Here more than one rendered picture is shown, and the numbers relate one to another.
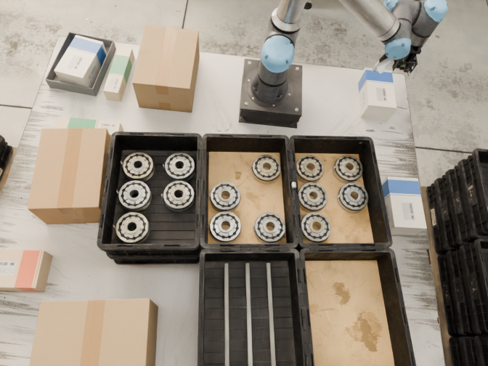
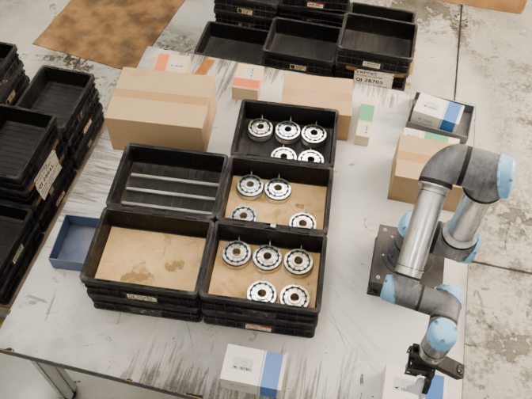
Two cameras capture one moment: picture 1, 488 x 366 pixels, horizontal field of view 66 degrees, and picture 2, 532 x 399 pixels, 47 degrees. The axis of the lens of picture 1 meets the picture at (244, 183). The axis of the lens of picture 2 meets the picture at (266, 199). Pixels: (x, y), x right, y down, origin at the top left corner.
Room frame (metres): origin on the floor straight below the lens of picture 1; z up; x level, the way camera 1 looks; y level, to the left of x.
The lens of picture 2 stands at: (0.87, -1.26, 2.72)
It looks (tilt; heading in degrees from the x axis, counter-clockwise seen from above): 55 degrees down; 108
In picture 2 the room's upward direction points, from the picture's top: 2 degrees clockwise
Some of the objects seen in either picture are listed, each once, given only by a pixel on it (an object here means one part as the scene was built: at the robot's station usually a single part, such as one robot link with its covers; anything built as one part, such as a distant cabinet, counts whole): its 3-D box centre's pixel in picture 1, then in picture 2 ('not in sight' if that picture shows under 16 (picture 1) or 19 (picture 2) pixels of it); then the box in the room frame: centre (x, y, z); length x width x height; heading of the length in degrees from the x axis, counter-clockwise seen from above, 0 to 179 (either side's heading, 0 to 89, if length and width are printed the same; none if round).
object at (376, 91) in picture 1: (376, 94); (412, 392); (1.14, -0.49, 0.75); 0.20 x 0.12 x 0.09; 7
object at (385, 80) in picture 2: not in sight; (372, 81); (0.63, 1.24, 0.41); 0.31 x 0.02 x 0.16; 7
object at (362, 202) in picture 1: (354, 196); (261, 294); (0.58, -0.38, 0.86); 0.10 x 0.10 x 0.01
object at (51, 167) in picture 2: not in sight; (48, 173); (-0.66, 0.07, 0.41); 0.31 x 0.02 x 0.16; 97
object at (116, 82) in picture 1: (119, 73); (429, 142); (0.99, 0.61, 0.73); 0.24 x 0.06 x 0.06; 4
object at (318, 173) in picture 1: (310, 167); (298, 261); (0.65, -0.22, 0.86); 0.10 x 0.10 x 0.01
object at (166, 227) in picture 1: (155, 194); (285, 142); (0.44, 0.28, 0.87); 0.40 x 0.30 x 0.11; 12
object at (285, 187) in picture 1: (245, 194); (275, 202); (0.50, -0.01, 0.87); 0.40 x 0.30 x 0.11; 12
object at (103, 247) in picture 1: (153, 187); (286, 133); (0.44, 0.28, 0.92); 0.40 x 0.30 x 0.02; 12
